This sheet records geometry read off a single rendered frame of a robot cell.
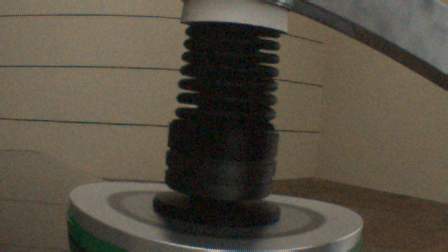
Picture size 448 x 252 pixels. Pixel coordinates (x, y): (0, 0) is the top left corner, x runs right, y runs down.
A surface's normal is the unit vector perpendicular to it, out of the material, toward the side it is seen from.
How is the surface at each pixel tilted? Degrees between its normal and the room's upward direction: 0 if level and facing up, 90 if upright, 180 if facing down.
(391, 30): 90
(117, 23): 90
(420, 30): 90
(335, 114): 90
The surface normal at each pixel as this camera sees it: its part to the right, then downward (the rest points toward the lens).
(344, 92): -0.80, -0.04
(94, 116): 0.59, 0.11
